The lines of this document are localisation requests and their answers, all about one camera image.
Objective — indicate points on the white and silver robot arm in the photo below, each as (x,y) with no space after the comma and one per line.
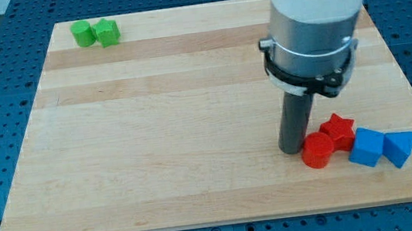
(312,37)

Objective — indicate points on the light wooden board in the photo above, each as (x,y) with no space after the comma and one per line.
(176,127)

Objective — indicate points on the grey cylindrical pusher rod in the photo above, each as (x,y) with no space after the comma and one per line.
(294,122)

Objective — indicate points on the red cylinder block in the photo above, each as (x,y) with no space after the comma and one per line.
(317,150)

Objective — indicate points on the green star block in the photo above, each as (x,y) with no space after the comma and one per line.
(106,32)

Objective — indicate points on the red star block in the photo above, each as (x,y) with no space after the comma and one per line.
(340,130)

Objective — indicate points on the green cylinder block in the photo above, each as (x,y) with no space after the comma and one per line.
(82,33)

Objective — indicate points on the blue cube block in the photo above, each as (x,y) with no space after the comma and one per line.
(367,148)

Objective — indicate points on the blue triangular prism block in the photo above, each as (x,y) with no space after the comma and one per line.
(397,147)

